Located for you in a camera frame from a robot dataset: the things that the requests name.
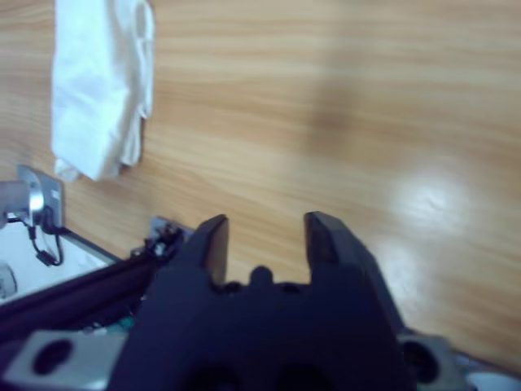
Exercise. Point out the small white round object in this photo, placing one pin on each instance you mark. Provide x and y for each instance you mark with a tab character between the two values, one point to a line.
6	281

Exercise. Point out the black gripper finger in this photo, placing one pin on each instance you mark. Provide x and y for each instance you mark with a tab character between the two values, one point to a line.
334	244
211	244

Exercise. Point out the dark camera post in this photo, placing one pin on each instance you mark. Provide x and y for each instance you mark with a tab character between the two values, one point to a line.
81	285

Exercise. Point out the silver black clamp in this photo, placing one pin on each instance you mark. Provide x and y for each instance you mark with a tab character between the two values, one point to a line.
163	242

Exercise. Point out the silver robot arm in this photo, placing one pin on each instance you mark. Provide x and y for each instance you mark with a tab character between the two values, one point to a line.
20	197

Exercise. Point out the white polo shirt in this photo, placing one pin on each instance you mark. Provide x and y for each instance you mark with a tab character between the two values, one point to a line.
93	81

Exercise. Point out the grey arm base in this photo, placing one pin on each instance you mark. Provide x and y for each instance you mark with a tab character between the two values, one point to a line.
51	191

